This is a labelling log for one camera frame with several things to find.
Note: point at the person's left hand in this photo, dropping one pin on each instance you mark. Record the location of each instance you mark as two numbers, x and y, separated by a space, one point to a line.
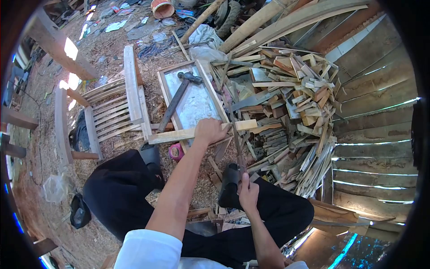
210 131

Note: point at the person's right hand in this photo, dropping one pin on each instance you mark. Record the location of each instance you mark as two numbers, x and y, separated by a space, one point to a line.
249 196

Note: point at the person's left fingers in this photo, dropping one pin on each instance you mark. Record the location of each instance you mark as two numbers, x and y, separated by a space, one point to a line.
226 129

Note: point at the person's right fingers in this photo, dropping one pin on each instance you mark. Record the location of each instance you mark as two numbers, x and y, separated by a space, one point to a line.
245 181

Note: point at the hand saw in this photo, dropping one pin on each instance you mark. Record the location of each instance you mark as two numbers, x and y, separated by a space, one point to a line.
237 144

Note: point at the long pale wooden batten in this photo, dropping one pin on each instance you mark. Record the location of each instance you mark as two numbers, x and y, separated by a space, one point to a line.
171 135

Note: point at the scattered wood scraps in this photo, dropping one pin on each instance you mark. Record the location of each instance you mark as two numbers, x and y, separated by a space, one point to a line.
215 218

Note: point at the pink tape roll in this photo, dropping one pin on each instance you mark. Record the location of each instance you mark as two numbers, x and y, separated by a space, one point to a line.
176 151

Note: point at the pile of wood offcuts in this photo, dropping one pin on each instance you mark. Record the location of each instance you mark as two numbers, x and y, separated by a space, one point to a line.
289 111

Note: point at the white sack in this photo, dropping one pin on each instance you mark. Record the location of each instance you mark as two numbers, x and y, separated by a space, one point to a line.
205 43

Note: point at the round wooden pole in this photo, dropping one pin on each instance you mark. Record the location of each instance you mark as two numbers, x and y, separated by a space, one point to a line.
201 21

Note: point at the black tyre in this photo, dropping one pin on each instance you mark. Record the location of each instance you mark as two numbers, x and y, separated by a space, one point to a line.
227 15

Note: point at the slatted wooden chair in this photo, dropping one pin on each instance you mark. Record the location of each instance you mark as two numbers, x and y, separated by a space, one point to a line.
111 114

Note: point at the person's body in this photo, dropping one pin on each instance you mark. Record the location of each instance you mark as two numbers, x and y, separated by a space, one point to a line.
151 250

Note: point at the stack of long curved planks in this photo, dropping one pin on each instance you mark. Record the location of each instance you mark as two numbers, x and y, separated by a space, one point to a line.
285 22

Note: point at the person's legs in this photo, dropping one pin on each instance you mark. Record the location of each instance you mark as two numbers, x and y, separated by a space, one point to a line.
117 195

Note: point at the orange bucket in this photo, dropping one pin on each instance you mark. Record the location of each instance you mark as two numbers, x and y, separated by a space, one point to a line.
163 8

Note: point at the black plastic bag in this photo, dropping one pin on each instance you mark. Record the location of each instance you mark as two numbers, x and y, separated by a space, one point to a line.
80 212

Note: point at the clear plastic bag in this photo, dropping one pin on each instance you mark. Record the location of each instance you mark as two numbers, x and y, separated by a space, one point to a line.
53 188

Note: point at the wooden frame with grey panel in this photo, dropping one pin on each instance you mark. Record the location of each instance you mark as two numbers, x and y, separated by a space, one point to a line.
198 101

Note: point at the thick wooden post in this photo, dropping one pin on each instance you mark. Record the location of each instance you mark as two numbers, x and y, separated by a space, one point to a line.
57 47

